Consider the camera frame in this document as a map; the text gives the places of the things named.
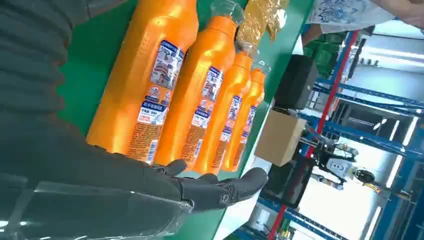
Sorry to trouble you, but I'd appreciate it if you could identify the person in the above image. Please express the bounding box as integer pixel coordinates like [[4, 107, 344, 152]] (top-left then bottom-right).
[[300, 0, 395, 47]]

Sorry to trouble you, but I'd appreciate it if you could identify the green table mat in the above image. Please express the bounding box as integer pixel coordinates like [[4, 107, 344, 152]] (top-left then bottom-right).
[[56, 0, 316, 240]]

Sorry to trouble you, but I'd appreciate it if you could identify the green crate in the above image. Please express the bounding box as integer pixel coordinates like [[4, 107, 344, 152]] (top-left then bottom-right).
[[303, 33, 345, 79]]

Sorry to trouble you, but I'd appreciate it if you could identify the red upright post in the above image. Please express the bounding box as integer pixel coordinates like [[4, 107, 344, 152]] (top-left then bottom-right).
[[267, 29, 360, 240]]

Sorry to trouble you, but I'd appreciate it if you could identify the brown cardboard box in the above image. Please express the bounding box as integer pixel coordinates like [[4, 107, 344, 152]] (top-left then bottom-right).
[[254, 109, 307, 168]]

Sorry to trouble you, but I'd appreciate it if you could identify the white and black background robot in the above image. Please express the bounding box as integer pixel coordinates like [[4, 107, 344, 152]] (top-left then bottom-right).
[[311, 135, 382, 196]]

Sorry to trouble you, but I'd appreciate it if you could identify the yellow plastic sheet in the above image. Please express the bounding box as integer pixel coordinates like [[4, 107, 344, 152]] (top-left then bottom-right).
[[235, 0, 291, 56]]

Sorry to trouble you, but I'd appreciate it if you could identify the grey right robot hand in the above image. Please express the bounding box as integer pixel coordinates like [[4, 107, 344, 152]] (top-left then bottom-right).
[[0, 111, 269, 240]]

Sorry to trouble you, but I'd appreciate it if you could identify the black zip case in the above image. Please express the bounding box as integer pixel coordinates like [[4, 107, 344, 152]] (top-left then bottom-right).
[[274, 54, 320, 111]]

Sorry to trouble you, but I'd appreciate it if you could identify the blue metal rack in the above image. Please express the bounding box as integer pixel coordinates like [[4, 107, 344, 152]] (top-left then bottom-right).
[[231, 29, 424, 240]]

